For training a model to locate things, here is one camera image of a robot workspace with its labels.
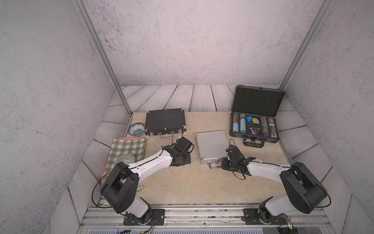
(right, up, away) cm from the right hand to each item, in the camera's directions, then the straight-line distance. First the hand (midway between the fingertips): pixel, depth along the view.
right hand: (223, 163), depth 91 cm
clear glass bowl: (-60, +4, 0) cm, 60 cm away
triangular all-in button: (+25, +20, +13) cm, 34 cm away
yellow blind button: (+27, +27, +17) cm, 42 cm away
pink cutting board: (-63, +15, +13) cm, 66 cm away
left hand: (-21, +3, -5) cm, 22 cm away
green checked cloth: (-58, +9, +8) cm, 59 cm away
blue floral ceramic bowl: (-60, +21, +17) cm, 66 cm away
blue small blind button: (+24, +29, +20) cm, 42 cm away
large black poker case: (+26, +30, +20) cm, 45 cm away
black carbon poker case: (-39, +26, +17) cm, 50 cm away
